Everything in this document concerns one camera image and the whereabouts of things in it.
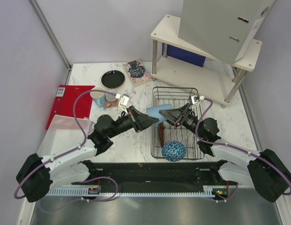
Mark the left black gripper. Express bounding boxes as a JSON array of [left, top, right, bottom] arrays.
[[107, 105, 158, 138]]

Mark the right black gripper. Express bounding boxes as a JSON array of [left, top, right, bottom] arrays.
[[158, 103, 204, 139]]

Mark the blue plastic tumbler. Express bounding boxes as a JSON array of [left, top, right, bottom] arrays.
[[146, 104, 173, 125]]

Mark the red floral plate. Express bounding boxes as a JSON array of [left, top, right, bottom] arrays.
[[158, 123, 164, 147]]

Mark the blue white patterned bowl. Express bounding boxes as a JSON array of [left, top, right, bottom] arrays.
[[162, 141, 187, 162]]

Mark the pink ceramic mug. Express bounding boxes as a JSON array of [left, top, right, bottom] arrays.
[[105, 91, 118, 108]]

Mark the light blue ceramic mug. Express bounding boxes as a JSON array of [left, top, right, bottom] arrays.
[[90, 87, 106, 108]]

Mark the black plate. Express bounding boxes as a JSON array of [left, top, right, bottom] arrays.
[[101, 70, 125, 89]]

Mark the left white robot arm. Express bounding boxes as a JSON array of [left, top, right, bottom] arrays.
[[16, 106, 159, 203]]

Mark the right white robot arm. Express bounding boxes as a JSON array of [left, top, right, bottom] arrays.
[[159, 104, 291, 202]]

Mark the floral cover book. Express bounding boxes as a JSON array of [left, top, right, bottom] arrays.
[[123, 60, 152, 87]]

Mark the white two-tier shelf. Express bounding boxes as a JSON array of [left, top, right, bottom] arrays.
[[150, 15, 262, 108]]

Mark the blue folder under shelf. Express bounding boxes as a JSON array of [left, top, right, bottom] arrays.
[[166, 44, 206, 67]]

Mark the clear plastic sleeve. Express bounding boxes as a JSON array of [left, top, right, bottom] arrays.
[[37, 115, 97, 171]]

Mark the red plastic folder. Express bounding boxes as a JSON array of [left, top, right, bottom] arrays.
[[45, 85, 95, 129]]

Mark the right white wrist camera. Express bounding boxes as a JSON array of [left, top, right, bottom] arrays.
[[188, 95, 204, 108]]

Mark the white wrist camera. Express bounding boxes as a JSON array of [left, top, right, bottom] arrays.
[[188, 95, 204, 108], [115, 93, 130, 112]]

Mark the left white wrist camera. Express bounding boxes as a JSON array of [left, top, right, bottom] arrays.
[[115, 93, 130, 112]]

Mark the black wire dish rack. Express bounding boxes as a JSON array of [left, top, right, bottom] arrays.
[[150, 86, 204, 162]]

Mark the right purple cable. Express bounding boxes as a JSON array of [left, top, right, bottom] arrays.
[[195, 97, 291, 196]]

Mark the purple cable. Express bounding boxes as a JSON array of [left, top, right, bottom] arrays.
[[14, 90, 119, 213], [195, 97, 291, 196]]

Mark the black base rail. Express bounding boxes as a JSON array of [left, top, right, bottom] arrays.
[[83, 160, 236, 192]]

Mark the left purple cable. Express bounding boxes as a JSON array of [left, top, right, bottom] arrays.
[[14, 90, 119, 213]]

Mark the grey ring binder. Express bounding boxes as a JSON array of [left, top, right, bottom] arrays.
[[178, 0, 275, 65]]

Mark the white cable duct rail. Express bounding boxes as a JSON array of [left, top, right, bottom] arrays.
[[46, 186, 229, 198]]

